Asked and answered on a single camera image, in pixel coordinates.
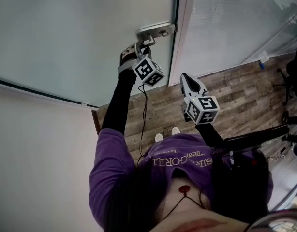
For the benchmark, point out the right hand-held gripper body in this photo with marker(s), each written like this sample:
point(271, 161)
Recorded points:
point(201, 110)

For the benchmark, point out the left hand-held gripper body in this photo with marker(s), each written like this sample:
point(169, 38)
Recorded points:
point(147, 70)

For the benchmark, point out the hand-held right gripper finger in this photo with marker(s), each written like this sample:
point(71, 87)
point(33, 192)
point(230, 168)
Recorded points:
point(201, 89)
point(182, 88)

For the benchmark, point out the frosted glass door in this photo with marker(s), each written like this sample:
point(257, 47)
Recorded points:
point(66, 33)

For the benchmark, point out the person's left forearm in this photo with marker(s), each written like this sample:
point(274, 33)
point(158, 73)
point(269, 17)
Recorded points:
point(117, 105)

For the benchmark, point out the person's right forearm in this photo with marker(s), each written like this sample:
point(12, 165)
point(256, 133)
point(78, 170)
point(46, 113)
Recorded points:
point(209, 135)

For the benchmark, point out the person's left hand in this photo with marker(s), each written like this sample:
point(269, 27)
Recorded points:
point(128, 55)

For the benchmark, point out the person's right white shoe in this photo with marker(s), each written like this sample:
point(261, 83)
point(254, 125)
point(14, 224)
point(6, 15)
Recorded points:
point(175, 130)

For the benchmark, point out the person's white shoe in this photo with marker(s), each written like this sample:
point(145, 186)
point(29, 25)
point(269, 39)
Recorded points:
point(175, 130)
point(159, 137)

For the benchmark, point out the person's left white shoe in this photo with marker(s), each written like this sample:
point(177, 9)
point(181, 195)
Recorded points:
point(159, 137)

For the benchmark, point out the small blue object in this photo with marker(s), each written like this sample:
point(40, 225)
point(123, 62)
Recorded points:
point(261, 64)

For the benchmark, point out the small white object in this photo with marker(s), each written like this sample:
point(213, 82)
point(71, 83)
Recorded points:
point(263, 55)

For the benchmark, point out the purple printed shirt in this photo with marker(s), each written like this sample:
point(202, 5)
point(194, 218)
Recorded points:
point(109, 168)

